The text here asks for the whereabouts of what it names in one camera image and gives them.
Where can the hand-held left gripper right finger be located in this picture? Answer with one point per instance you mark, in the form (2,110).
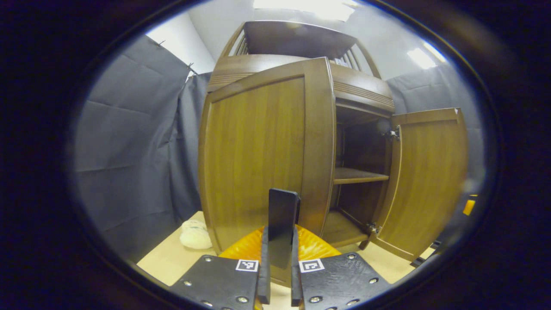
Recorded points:
(340,280)

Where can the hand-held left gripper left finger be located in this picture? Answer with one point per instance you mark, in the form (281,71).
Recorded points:
(219,280)

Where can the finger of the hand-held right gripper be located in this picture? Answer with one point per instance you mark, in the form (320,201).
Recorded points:
(470,206)

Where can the wooden shoe cabinet door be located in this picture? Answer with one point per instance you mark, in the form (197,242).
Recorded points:
(254,150)
(430,181)

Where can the wooden double-door shoe cabinet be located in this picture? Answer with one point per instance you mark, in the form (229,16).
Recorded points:
(361,94)

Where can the wooden cabinet inner shelf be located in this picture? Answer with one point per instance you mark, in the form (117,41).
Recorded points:
(357,175)

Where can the white plush toy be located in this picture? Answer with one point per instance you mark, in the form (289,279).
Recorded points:
(196,236)

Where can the small ceiling light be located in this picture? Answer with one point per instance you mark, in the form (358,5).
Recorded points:
(421,58)

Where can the black backdrop cloth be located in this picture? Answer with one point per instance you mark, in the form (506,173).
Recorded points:
(129,142)

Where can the large rectangular ceiling light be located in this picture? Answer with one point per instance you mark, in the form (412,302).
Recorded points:
(310,7)

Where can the small black bracket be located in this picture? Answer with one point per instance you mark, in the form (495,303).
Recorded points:
(426,255)

